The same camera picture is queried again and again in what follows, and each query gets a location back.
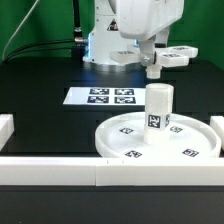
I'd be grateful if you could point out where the white marker sheet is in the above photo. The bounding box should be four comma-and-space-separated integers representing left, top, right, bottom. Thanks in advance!
63, 87, 145, 106

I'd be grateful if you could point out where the white left fence block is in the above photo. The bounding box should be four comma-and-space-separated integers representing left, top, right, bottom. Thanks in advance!
0, 114, 14, 151

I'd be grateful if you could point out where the black vertical cable connector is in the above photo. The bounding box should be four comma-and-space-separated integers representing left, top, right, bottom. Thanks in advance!
72, 0, 88, 46

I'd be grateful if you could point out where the white round table top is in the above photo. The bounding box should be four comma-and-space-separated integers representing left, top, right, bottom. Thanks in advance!
95, 112, 221, 161

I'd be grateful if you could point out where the white cross-shaped table base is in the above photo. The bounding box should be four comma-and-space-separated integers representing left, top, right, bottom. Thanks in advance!
110, 46, 198, 79

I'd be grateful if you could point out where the black cable bundle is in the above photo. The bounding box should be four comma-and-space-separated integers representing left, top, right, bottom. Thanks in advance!
0, 39, 88, 64

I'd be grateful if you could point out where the grey thin cable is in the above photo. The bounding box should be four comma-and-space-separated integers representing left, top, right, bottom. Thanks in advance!
1, 0, 41, 61

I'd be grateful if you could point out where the white front fence bar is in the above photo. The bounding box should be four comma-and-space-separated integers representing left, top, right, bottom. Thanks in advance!
0, 157, 224, 186

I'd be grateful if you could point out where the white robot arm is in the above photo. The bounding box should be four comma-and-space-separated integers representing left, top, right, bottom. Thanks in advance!
83, 0, 184, 67

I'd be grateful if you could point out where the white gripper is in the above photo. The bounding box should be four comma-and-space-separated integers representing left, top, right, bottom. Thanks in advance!
116, 0, 184, 66

